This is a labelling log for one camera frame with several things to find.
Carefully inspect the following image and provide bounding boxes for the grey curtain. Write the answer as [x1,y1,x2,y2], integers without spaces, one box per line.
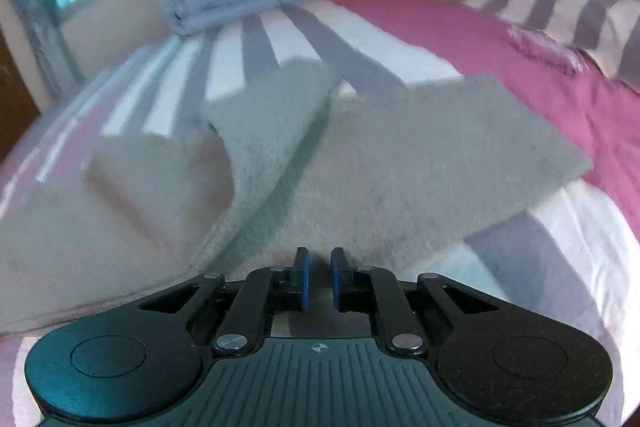
[0,0,88,108]

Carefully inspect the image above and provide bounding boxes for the grey striped pillow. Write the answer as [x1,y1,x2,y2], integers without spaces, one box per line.
[435,0,640,92]

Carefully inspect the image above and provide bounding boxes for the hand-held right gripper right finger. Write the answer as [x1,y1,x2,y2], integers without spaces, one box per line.
[330,248,501,354]

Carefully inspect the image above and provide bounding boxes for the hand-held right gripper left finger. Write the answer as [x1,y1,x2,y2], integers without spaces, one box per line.
[140,248,311,355]

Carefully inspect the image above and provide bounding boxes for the grey terry towel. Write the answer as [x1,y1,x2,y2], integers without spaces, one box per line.
[0,59,595,335]

